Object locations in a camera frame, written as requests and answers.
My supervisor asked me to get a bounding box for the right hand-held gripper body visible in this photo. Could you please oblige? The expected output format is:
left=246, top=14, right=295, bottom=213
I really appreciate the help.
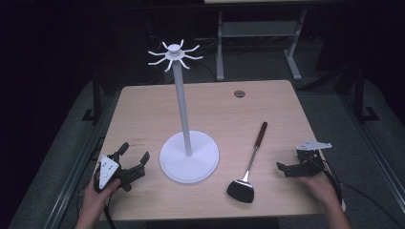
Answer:
left=285, top=138, right=333, bottom=178

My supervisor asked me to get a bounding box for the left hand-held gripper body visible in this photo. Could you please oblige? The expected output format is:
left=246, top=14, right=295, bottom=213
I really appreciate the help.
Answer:
left=94, top=154, right=147, bottom=193

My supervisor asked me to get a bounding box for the person's left hand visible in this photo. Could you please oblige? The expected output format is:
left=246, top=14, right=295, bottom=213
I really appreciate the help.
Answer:
left=83, top=177, right=122, bottom=212

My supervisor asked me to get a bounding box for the person's right hand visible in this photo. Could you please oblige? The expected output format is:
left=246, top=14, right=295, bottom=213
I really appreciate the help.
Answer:
left=298, top=171, right=341, bottom=211

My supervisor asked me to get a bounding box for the white hook rack stand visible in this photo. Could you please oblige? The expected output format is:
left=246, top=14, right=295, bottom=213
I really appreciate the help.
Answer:
left=147, top=39, right=221, bottom=185

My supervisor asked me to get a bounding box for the black metal stand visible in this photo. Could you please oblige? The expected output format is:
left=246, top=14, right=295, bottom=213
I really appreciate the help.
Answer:
left=352, top=66, right=380, bottom=124
left=81, top=75, right=103, bottom=124

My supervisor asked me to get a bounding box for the aluminium floor rail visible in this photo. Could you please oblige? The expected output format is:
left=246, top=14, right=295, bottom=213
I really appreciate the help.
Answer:
left=336, top=91, right=405, bottom=206
left=51, top=94, right=119, bottom=229

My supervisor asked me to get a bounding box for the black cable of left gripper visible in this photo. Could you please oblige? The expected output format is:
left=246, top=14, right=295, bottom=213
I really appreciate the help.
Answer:
left=103, top=193, right=117, bottom=229

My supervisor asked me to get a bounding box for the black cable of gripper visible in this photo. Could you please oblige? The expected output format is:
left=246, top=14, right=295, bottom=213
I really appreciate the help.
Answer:
left=322, top=158, right=405, bottom=229
left=103, top=193, right=117, bottom=229

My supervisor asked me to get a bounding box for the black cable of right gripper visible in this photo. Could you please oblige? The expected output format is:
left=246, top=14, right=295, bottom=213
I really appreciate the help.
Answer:
left=322, top=158, right=405, bottom=229

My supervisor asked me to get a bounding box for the grey metal table frame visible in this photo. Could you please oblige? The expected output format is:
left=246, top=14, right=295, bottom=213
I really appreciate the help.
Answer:
left=215, top=9, right=309, bottom=82

